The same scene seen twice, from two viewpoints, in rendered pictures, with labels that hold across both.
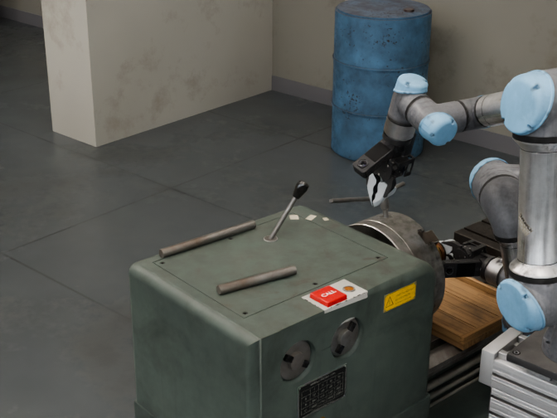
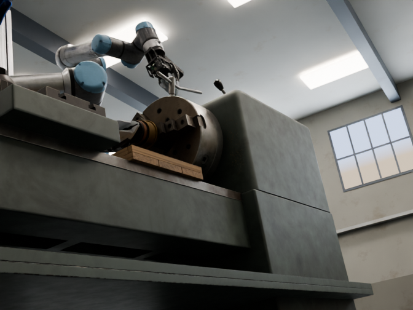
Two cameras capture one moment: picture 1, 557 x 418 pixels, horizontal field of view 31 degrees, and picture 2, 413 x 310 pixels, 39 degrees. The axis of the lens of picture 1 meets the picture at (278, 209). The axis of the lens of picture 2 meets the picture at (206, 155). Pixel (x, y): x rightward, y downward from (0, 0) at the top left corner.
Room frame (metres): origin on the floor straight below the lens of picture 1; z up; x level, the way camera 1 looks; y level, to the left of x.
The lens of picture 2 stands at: (4.16, -0.70, 0.31)
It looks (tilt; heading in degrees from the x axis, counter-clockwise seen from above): 22 degrees up; 164
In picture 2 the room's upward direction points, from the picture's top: 10 degrees counter-clockwise
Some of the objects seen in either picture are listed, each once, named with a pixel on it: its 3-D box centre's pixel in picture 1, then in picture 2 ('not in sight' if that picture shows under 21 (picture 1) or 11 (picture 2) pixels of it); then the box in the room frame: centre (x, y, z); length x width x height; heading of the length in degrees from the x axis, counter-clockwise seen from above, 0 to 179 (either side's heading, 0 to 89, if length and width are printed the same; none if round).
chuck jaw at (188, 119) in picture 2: not in sight; (179, 127); (2.52, -0.30, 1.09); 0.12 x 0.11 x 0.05; 41
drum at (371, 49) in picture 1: (380, 79); not in sight; (6.27, -0.66, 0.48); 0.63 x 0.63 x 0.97
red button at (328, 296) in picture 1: (328, 297); not in sight; (1.94, -0.11, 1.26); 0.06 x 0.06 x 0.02; 41
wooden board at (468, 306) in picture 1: (448, 303); (123, 184); (2.58, -0.51, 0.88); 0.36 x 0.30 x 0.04; 41
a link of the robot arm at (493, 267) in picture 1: (497, 270); not in sight; (2.41, -0.60, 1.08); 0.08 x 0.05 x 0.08; 131
